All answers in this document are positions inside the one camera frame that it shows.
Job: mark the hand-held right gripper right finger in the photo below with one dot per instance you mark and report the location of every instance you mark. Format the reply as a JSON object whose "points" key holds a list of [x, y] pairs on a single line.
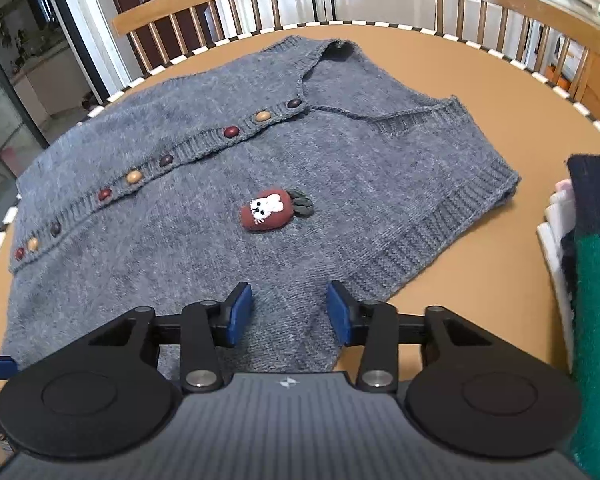
{"points": [[339, 312]]}

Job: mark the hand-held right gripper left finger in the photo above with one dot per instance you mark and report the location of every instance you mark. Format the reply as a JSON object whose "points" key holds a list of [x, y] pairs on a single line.
{"points": [[239, 315]]}

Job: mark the grey knit button cardigan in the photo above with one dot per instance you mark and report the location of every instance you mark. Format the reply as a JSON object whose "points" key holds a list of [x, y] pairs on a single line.
{"points": [[360, 170]]}

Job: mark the white folded cloth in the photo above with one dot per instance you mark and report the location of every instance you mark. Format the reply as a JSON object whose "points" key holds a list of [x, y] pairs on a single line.
{"points": [[555, 240]]}

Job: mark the black framed glass door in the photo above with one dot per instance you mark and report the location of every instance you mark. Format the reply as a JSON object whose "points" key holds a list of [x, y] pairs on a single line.
{"points": [[10, 110]]}

